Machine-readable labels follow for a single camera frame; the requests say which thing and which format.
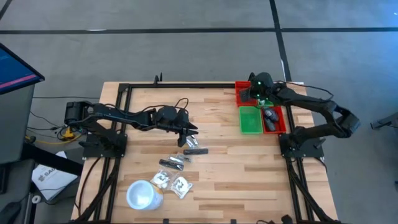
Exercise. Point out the monitor with blue screen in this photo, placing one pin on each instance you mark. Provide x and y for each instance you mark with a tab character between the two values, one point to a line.
15	68

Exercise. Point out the black comb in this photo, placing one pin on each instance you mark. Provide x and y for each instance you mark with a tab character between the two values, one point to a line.
171	165
196	152

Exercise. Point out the white tape roll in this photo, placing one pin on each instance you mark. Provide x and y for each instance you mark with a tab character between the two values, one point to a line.
34	199

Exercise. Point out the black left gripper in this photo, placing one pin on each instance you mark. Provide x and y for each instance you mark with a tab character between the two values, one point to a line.
182	127

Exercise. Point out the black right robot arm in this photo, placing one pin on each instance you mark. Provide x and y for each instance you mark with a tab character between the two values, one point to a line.
311	104

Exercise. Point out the clear bag of cotton balls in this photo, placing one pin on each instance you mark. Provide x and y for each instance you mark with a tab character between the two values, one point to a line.
161	179
181	186

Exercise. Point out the white plastic cup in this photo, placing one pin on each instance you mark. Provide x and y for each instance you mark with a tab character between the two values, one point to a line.
143	194

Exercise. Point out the clear bag of silver items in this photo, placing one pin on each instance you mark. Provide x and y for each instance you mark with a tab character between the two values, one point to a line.
178	158

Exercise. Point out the grey cabinet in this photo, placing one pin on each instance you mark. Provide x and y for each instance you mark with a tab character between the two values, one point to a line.
15	124

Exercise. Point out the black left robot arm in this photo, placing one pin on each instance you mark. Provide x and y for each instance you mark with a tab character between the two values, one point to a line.
118	116

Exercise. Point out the black stand beam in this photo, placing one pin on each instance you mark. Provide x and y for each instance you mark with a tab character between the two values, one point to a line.
53	160

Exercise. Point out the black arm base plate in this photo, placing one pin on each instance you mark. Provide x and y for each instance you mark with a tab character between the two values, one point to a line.
311	152
105	149

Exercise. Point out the black table clamp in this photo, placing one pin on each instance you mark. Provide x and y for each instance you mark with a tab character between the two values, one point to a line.
251	77
160	80

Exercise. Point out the black aluminium table frame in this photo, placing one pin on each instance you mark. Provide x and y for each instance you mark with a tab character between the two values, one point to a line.
186	85

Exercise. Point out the black stand foot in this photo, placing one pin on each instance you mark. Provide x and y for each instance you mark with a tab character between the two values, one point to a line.
385	121

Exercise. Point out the dark toiletry item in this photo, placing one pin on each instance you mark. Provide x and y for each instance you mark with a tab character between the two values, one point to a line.
271	114
270	126

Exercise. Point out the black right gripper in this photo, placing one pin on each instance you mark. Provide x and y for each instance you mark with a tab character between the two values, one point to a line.
257	90

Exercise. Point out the small silvery clear bag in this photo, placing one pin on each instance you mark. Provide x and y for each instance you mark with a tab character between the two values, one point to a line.
192	141

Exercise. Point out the white paper box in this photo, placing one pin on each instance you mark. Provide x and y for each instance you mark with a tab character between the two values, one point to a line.
53	180

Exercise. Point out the green plastic basket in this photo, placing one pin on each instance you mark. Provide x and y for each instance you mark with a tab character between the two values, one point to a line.
268	103
250	119

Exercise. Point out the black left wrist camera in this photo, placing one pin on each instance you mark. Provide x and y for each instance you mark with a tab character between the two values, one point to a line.
183	116

